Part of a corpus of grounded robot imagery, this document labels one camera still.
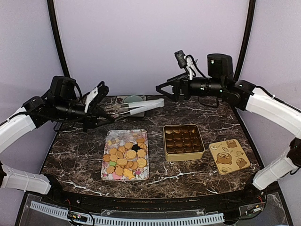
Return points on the left black frame post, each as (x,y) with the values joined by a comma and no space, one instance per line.
(57,38)

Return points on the black frame post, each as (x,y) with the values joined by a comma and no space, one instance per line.
(245,40)
(57,38)

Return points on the floral cookie tray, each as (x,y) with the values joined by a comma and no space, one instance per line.
(117,143)

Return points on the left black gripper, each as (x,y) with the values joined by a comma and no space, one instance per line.
(91,118)

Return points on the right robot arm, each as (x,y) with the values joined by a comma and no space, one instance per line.
(243,95)

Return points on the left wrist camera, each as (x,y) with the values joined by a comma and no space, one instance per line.
(90,97)

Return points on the square floral plate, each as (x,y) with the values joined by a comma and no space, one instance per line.
(122,101)

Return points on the black sandwich cookie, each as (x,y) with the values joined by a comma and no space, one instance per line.
(136,147)

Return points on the green ceramic bowl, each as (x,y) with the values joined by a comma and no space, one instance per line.
(131,99)

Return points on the right black frame post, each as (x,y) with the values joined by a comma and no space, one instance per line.
(245,40)

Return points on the round patterned biscuit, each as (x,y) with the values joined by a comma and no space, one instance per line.
(130,154)

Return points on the pink flower cookie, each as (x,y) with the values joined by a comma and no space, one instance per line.
(115,176)

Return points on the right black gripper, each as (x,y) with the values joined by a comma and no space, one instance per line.
(177,87)

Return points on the bear printed tin lid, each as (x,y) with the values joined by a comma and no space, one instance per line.
(229,156)

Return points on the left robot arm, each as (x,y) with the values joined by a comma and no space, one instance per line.
(63,102)

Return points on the gold cookie tin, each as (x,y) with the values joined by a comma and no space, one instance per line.
(182,142)

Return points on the white slotted cable duct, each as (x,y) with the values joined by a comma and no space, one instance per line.
(127,218)

